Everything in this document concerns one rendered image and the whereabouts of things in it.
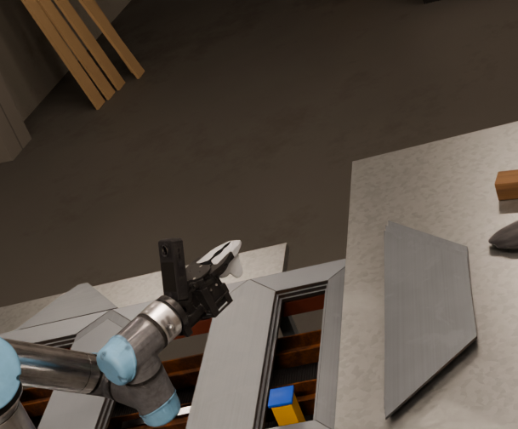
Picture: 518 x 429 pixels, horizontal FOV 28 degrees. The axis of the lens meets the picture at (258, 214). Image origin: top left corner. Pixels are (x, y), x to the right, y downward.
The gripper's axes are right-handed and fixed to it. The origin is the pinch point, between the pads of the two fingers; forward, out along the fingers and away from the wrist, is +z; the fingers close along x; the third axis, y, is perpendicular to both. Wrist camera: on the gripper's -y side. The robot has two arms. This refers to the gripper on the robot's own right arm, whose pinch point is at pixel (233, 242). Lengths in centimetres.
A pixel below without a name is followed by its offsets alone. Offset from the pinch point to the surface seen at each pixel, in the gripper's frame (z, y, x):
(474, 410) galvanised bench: 10, 45, 30
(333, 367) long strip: 28, 58, -28
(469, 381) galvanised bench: 17, 45, 26
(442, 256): 50, 39, 1
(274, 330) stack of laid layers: 37, 56, -55
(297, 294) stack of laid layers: 52, 55, -59
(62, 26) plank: 283, 23, -469
